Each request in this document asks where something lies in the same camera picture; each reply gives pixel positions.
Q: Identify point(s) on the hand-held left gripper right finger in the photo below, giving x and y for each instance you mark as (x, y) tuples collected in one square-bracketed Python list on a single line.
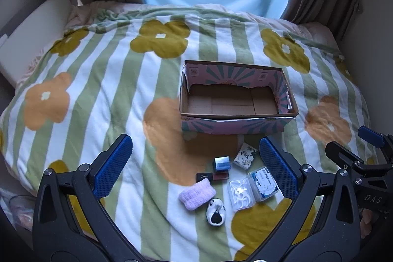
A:
[(278, 170)]

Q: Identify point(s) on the clear plastic container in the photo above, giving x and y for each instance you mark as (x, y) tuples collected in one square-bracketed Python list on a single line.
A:
[(20, 210)]

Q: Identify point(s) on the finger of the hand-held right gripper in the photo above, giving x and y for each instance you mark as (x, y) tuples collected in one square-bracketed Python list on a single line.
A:
[(344, 154), (372, 135)]

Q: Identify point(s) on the pink sock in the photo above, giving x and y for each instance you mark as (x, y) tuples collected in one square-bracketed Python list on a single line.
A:
[(196, 196)]

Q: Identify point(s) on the clear plastic floss box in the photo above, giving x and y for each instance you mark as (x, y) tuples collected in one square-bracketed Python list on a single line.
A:
[(242, 194)]

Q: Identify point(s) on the striped floral blanket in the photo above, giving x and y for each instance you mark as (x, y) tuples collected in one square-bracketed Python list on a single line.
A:
[(122, 81)]

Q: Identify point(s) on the red lip gloss tube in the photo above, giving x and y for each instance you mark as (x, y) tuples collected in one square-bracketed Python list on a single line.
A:
[(221, 177)]

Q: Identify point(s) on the pink printed cardboard box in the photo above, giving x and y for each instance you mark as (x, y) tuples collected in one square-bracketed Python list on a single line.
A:
[(230, 102)]

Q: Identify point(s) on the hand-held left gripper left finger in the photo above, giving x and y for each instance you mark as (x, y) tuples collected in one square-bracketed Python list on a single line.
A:
[(112, 170)]

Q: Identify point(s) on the person's right hand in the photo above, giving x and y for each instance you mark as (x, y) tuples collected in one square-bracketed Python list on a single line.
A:
[(368, 223)]

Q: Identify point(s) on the white floral print packet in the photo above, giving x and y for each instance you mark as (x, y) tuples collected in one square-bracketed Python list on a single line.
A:
[(245, 156)]

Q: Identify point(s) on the cream padded headboard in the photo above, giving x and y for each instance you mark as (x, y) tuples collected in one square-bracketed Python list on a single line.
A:
[(30, 35)]

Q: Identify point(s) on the black and white sock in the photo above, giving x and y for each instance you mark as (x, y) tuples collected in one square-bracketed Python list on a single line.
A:
[(215, 213)]

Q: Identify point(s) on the blue label plastic box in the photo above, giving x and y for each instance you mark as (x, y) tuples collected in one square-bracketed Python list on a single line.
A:
[(262, 185)]

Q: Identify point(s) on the small blue box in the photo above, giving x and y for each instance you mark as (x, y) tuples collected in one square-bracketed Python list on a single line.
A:
[(222, 164)]

